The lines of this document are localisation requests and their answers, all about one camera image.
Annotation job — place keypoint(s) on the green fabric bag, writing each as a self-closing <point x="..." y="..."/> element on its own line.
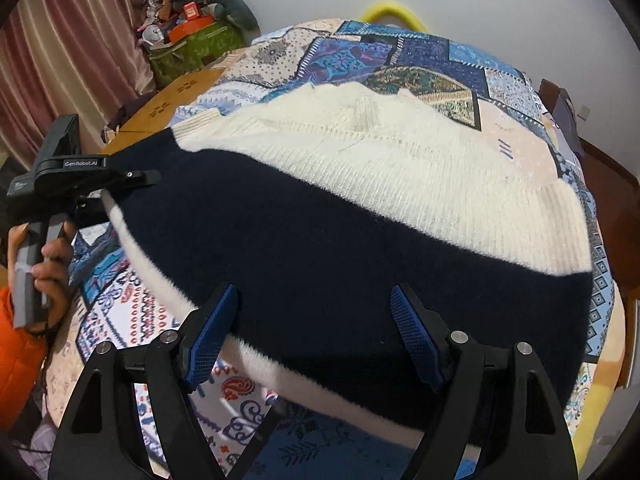
<point x="195" y="52"/>

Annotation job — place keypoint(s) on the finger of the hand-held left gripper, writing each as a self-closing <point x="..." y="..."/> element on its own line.
<point x="140" y="178"/>

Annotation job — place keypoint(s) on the yellow foam arch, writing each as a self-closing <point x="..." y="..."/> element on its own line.
<point x="395" y="12"/>

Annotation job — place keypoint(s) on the blue patchwork blanket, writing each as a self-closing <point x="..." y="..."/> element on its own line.
<point x="400" y="55"/>

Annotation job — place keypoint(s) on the white wall socket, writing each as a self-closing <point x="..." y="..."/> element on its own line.
<point x="583" y="112"/>

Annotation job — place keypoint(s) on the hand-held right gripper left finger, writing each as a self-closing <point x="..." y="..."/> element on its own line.
<point x="212" y="332"/>

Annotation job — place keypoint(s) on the small red box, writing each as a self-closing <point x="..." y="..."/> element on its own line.
<point x="190" y="10"/>

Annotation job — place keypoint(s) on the person's orange-sleeved left forearm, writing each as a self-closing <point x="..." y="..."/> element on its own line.
<point x="20" y="350"/>

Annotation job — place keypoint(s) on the dark purple cloth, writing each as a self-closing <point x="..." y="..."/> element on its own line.
<point x="114" y="125"/>

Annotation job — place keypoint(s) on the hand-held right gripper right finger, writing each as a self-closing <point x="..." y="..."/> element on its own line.
<point x="415" y="342"/>

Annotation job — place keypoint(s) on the striped pink curtain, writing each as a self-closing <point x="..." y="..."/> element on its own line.
<point x="55" y="60"/>

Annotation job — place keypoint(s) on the wooden lap desk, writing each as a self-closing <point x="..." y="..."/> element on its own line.
<point x="170" y="100"/>

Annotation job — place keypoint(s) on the dark grey bag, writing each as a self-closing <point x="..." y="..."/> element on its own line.
<point x="562" y="115"/>

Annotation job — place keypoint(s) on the navy and cream striped sweater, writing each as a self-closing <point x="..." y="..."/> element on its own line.
<point x="300" y="235"/>

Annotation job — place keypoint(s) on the person's left hand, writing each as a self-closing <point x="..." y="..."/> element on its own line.
<point x="52" y="280"/>

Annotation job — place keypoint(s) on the flat orange box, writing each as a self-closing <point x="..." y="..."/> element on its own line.
<point x="190" y="29"/>

